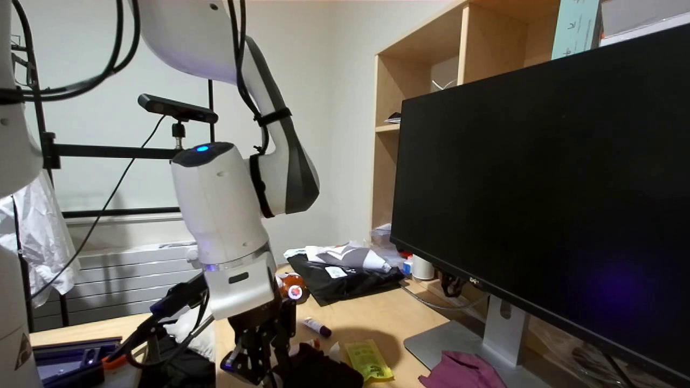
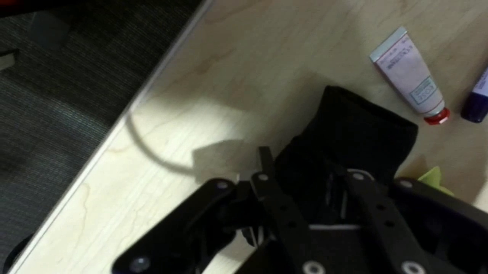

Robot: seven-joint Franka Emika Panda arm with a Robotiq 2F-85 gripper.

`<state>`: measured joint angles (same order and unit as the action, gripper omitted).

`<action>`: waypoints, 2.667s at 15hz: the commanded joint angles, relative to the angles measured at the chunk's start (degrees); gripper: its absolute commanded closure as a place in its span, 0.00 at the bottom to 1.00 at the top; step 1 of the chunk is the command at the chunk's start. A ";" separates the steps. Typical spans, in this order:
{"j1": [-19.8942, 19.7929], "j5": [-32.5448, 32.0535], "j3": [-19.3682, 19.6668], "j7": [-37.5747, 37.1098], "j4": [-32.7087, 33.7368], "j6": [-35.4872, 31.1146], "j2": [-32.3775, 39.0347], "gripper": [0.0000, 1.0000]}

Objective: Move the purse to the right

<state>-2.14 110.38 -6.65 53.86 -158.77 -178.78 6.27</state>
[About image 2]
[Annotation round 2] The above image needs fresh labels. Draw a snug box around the grey tube red cap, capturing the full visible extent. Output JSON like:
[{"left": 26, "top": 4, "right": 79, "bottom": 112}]
[{"left": 367, "top": 24, "right": 453, "bottom": 126}]

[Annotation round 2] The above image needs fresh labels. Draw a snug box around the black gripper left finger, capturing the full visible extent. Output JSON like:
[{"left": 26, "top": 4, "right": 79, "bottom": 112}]
[{"left": 111, "top": 170, "right": 326, "bottom": 274}]

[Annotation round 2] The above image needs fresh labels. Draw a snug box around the white tube black cap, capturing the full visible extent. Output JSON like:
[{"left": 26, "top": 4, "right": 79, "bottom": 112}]
[{"left": 459, "top": 63, "right": 488, "bottom": 124}]

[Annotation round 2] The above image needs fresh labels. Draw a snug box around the green brush black handle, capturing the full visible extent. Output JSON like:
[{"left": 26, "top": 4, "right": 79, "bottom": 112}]
[{"left": 416, "top": 164, "right": 460, "bottom": 199}]

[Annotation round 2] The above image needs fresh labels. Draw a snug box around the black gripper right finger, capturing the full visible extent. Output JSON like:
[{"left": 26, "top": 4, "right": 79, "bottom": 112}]
[{"left": 344, "top": 168, "right": 488, "bottom": 274}]

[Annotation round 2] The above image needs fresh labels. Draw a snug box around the black cloth purse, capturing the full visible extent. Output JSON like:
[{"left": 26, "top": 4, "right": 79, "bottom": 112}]
[{"left": 192, "top": 83, "right": 419, "bottom": 225}]

